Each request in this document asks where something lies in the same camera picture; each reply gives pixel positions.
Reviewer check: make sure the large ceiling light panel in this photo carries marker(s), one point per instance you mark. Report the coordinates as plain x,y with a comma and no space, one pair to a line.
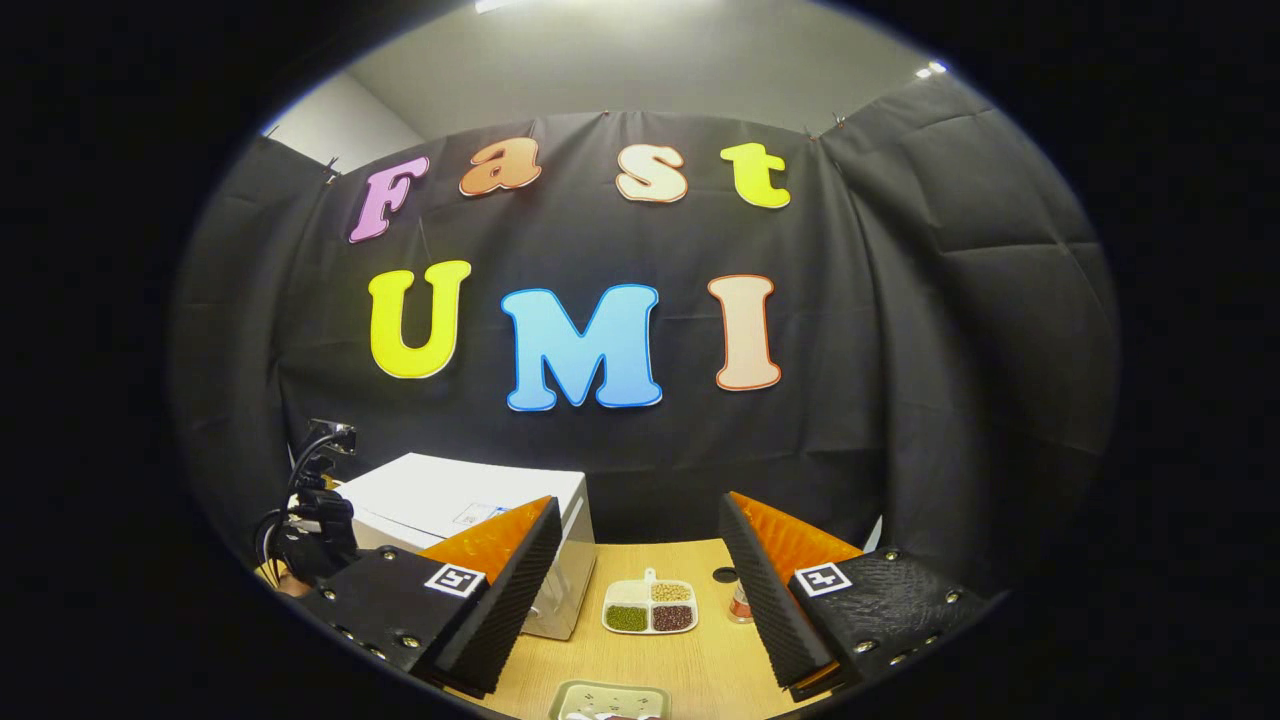
492,5

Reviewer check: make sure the white microwave oven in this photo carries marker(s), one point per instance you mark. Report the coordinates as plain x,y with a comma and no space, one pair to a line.
440,495

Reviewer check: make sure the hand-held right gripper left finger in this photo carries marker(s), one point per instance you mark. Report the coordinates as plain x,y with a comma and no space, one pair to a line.
505,600

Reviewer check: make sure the cream dotted square plate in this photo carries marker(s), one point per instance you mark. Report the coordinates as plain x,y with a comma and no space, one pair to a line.
610,697

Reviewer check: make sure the white compartment tray with beans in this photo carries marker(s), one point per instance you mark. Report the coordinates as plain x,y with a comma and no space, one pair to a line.
650,605

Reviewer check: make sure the clear plastic bottle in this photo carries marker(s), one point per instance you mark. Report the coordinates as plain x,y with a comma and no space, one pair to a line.
740,603

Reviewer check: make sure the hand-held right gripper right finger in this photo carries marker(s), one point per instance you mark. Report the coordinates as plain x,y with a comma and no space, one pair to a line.
770,600

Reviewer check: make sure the black backdrop cloth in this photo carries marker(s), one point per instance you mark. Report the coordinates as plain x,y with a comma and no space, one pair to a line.
650,440

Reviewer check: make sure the small ceiling light panel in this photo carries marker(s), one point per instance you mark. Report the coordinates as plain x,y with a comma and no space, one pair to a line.
931,69

